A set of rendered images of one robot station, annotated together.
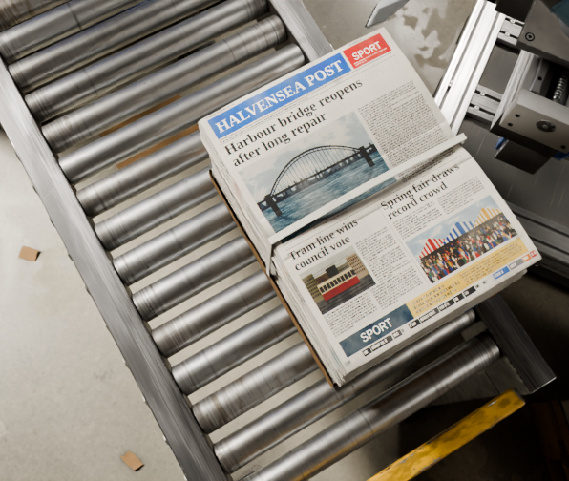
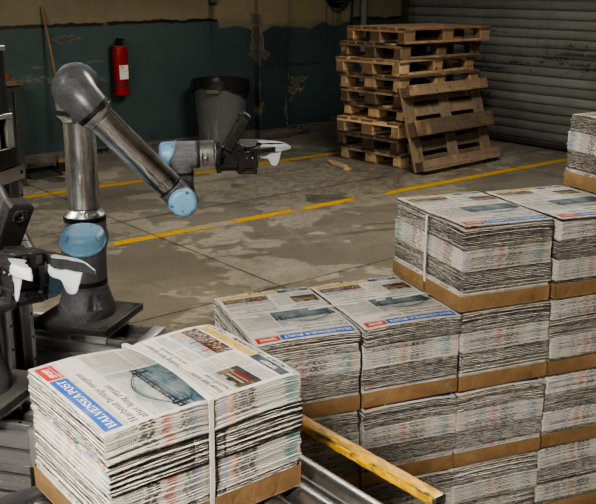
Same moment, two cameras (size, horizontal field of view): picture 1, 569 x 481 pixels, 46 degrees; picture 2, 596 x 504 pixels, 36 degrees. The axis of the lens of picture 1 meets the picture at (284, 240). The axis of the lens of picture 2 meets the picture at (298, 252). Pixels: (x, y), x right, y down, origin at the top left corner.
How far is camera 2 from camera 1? 1.35 m
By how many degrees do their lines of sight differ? 74
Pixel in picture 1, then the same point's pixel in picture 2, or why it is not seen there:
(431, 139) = (126, 354)
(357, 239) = (204, 372)
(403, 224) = (192, 359)
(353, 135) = (122, 376)
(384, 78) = (75, 366)
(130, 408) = not seen: outside the picture
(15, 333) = not seen: outside the picture
